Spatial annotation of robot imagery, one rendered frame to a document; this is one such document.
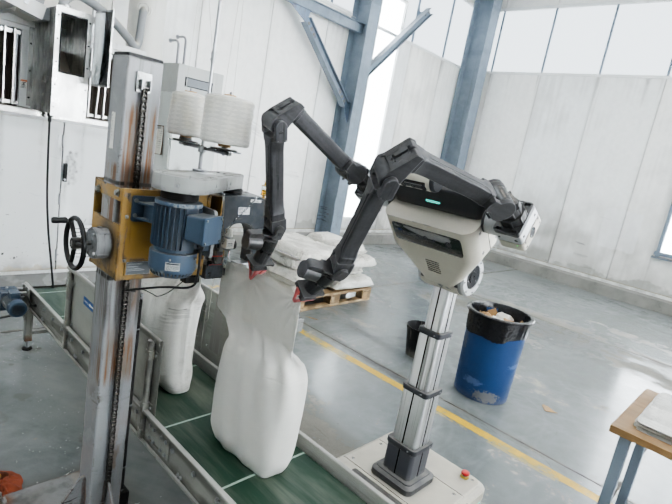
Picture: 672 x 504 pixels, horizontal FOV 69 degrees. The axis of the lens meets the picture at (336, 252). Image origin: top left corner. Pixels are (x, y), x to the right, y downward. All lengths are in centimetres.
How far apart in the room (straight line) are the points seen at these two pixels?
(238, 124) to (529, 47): 910
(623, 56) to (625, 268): 348
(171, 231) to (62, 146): 297
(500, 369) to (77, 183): 362
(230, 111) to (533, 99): 879
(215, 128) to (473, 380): 274
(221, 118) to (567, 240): 841
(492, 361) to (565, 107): 684
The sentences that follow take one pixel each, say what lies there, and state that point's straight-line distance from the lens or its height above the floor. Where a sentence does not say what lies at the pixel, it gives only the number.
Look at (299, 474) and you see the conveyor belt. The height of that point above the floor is 38.
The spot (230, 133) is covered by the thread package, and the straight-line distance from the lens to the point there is 165.
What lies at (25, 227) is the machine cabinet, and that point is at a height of 56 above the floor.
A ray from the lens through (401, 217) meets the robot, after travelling 180.
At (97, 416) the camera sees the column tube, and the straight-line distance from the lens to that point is 207.
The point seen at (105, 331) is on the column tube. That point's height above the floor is 82.
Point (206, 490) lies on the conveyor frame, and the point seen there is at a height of 36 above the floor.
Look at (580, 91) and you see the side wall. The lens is 987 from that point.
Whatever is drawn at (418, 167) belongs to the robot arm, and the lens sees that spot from 127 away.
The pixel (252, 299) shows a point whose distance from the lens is 191.
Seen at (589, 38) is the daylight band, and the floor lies 418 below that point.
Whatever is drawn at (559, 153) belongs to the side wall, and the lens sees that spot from 976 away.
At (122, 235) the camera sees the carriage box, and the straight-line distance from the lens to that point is 175.
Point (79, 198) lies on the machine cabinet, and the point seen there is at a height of 81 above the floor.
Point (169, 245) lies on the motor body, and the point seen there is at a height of 119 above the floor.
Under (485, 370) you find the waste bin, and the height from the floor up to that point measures 25.
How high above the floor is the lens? 158
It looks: 12 degrees down
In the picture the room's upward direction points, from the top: 10 degrees clockwise
